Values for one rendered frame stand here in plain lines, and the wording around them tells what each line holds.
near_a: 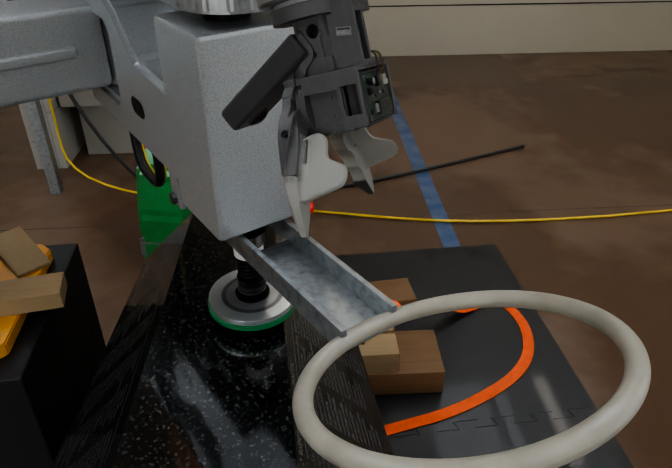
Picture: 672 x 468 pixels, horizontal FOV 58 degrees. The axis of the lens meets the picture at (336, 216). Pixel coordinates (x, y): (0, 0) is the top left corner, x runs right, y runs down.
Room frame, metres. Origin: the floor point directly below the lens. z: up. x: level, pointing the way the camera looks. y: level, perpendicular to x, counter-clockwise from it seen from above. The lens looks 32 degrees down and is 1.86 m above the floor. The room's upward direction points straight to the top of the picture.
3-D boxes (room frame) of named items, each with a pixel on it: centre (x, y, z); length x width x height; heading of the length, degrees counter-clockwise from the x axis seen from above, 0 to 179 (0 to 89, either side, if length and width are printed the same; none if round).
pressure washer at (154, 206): (2.66, 0.84, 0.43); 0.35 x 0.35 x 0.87; 82
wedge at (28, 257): (1.50, 0.96, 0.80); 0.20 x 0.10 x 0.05; 47
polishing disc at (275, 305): (1.16, 0.20, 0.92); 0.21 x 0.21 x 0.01
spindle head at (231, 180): (1.22, 0.25, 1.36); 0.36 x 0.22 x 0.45; 35
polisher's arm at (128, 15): (1.48, 0.42, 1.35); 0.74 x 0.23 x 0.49; 35
